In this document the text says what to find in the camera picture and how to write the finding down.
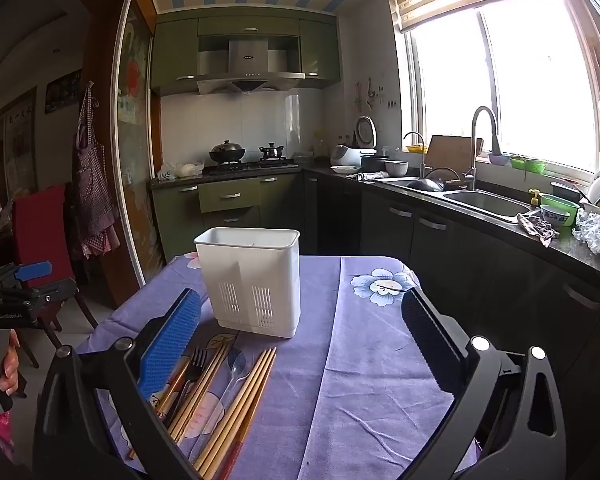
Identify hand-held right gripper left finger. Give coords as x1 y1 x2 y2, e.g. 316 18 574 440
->
32 287 203 480

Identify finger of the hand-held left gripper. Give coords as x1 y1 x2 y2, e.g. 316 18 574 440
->
7 278 78 313
0 261 52 292

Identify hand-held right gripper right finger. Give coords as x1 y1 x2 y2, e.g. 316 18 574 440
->
401 287 568 480

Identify dark metal fork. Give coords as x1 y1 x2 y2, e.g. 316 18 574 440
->
165 347 208 428

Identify clear plastic spoon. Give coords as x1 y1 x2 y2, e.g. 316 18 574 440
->
190 349 248 453

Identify white plastic utensil holder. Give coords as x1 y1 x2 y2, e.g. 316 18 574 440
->
194 227 301 339

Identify red wooden chopstick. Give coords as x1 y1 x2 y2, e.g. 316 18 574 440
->
217 400 261 480

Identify person's left hand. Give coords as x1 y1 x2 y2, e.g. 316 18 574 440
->
0 332 21 397

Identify red wooden chair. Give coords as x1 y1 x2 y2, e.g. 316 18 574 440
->
11 183 96 366

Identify purple floral tablecloth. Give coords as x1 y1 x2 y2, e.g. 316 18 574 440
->
75 252 481 480

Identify dark base cabinets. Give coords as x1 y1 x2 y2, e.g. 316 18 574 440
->
302 170 600 391

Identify checked apron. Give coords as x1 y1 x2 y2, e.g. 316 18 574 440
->
72 81 121 261

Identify sliding glass door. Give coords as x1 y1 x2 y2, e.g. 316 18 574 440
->
111 0 163 286

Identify steel double sink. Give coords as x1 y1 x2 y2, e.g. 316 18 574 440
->
385 175 533 223

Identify green base cabinets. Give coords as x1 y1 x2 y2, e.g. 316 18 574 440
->
151 172 306 261

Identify brown dishcloth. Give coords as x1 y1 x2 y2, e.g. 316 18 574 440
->
516 212 560 247

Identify black pan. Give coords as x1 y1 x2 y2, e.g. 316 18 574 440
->
405 167 461 193

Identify white plastic bags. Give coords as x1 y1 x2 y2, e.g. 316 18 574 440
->
157 160 205 181

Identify blue patterned bowl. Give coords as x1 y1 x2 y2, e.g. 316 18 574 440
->
540 204 572 226

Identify small steel faucet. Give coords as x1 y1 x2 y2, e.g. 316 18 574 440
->
403 131 428 179

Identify wooden cutting board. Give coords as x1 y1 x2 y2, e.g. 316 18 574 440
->
425 135 483 173

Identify black gas stove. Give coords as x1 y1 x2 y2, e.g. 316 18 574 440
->
202 158 300 177

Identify green plastic basin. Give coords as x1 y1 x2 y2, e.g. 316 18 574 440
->
539 192 581 226

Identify crumpled clear plastic bag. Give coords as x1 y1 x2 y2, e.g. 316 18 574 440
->
572 210 600 255

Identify black wok with lid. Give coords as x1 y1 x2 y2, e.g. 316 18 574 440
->
209 140 247 165

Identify green plastic containers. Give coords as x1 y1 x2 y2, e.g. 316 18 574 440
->
509 155 548 173

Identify white rice cooker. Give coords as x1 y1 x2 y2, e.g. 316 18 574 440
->
330 116 378 168

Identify small black pot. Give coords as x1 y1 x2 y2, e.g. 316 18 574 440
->
258 142 287 163

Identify tall steel faucet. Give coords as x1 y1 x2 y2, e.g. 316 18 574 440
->
462 106 502 191

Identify kitchen window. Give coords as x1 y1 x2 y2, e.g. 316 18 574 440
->
405 0 600 173

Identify steel range hood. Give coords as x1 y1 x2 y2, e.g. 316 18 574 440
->
196 37 306 97

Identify wall poster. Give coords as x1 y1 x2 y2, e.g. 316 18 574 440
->
44 71 83 115

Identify green wall cabinets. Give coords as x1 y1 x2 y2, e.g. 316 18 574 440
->
150 12 342 97

